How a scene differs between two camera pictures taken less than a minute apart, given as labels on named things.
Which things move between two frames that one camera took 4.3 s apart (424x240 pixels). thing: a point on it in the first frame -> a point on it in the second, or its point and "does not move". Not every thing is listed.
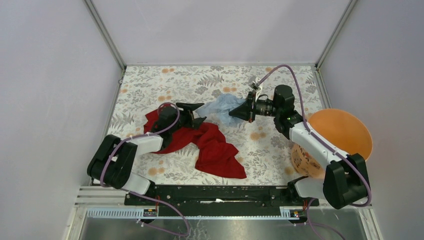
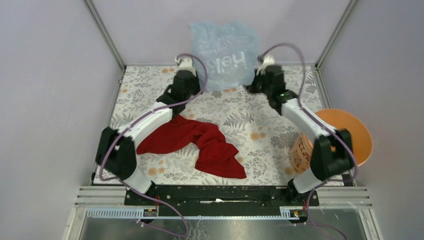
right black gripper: [244, 112] -> [250, 88]
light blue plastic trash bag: [219, 108] -> [224, 54]
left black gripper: [188, 115] -> [197, 82]
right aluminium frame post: [350, 5] does not move
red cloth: [215, 152] does not move
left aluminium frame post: [105, 32] does not move
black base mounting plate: [220, 197] does not move
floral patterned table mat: [263, 151] does not move
